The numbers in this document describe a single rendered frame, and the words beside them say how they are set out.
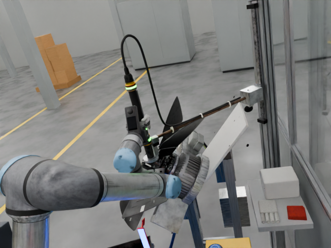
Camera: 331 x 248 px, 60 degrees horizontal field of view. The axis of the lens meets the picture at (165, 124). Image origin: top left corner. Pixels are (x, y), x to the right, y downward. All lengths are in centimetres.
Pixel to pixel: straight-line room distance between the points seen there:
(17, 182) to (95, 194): 18
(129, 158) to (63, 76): 849
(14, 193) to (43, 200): 10
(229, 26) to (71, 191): 609
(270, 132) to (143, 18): 718
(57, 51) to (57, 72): 64
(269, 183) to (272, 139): 28
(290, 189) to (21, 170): 124
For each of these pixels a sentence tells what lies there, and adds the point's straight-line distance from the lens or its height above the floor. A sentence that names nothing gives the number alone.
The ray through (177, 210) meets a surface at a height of 100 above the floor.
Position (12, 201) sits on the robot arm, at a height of 157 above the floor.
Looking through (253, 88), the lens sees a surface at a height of 139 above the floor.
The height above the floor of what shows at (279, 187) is 94.
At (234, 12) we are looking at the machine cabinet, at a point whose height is 126.
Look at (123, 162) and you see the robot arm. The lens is 96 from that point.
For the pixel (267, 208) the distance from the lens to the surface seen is 154.
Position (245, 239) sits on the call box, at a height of 107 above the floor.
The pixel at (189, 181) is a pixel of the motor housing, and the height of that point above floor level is 111.
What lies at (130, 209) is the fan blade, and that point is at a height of 116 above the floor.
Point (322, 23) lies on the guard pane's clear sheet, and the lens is 115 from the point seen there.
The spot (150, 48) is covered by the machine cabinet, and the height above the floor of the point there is 58.
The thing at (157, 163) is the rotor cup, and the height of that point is 121.
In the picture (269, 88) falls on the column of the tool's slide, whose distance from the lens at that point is 159.
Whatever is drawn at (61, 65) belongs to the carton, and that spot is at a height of 66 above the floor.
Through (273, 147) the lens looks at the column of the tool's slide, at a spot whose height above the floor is 101.
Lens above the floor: 192
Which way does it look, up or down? 24 degrees down
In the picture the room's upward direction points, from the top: 14 degrees counter-clockwise
